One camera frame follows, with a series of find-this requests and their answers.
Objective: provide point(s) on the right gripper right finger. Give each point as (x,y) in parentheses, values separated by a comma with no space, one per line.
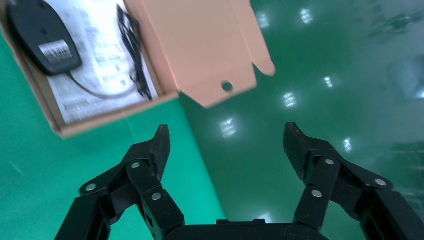
(318,172)

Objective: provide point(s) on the white printed instruction sheet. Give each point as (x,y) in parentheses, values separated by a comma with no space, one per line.
(99,39)

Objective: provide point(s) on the green table cloth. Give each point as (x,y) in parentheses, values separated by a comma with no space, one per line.
(39,172)

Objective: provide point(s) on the open cardboard box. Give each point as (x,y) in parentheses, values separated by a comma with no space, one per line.
(198,49)

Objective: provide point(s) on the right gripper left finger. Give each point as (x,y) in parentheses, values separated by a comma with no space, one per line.
(142,179)

